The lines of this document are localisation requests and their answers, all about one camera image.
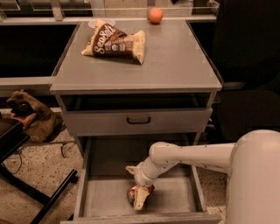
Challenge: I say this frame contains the grey drawer cabinet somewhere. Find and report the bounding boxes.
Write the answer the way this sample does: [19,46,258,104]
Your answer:
[49,19,223,224]

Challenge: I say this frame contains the open grey middle drawer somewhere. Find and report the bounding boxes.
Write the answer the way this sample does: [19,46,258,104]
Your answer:
[61,134,221,224]

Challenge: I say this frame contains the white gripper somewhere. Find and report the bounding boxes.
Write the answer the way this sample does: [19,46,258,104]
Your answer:
[125,157,167,210]

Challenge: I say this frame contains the brown sea salt chip bag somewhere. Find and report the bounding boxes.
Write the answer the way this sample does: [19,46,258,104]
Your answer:
[81,24,145,64]

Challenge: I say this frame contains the black floor cable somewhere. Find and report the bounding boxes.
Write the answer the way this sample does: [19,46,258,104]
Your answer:
[3,142,76,175]

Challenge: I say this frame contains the black chair at left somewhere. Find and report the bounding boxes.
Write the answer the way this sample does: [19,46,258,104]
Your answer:
[0,117,79,224]

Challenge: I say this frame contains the orange fruit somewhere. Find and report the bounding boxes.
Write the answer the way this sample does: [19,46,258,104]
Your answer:
[148,8,163,24]

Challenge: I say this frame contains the red coke can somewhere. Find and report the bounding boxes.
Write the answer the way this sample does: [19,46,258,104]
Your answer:
[127,185,155,204]

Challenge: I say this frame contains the black office chair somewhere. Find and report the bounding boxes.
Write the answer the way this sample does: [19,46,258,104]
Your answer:
[211,0,280,143]

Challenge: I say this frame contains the brown bag on floor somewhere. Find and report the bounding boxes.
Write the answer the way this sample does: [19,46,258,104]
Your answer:
[6,90,65,144]

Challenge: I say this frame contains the clear plastic cup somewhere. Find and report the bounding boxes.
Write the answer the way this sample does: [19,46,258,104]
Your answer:
[88,18,116,28]

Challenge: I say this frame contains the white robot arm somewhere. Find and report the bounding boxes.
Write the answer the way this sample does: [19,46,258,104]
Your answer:
[126,129,280,224]

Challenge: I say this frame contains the closed grey top drawer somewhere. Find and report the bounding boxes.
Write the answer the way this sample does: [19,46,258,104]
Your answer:
[63,108,212,137]

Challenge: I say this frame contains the black drawer handle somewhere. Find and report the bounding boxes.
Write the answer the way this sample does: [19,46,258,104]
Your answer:
[126,116,151,125]

